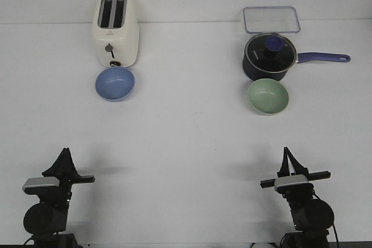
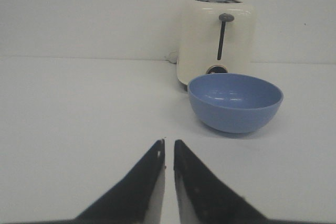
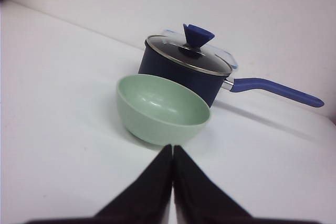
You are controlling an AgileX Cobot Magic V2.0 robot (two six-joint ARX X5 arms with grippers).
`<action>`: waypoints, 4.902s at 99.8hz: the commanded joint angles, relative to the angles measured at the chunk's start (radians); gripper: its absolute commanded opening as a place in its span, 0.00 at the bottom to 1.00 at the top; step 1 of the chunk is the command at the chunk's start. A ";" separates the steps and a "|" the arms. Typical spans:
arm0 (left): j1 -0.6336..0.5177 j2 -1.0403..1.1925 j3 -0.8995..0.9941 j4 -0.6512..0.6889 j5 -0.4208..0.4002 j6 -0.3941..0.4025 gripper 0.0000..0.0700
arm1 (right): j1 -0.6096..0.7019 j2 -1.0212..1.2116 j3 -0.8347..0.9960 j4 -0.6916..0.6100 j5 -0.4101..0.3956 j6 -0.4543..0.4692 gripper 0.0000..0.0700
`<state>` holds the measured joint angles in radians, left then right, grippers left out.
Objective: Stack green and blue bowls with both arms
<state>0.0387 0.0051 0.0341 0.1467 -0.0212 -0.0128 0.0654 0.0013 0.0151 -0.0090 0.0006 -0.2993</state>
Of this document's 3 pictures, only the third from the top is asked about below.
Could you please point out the clear plastic container blue rim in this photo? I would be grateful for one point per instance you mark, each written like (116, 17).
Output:
(206, 48)

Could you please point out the green bowl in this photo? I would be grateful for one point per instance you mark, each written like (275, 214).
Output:
(160, 111)

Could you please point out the dark blue saucepan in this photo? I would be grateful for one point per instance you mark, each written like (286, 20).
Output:
(207, 86)

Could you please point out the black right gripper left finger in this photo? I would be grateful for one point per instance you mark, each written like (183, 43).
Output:
(144, 201)

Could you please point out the glass pot lid blue knob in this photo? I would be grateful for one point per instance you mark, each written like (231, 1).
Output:
(189, 53)

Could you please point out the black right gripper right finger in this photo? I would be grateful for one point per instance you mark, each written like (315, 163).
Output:
(201, 201)

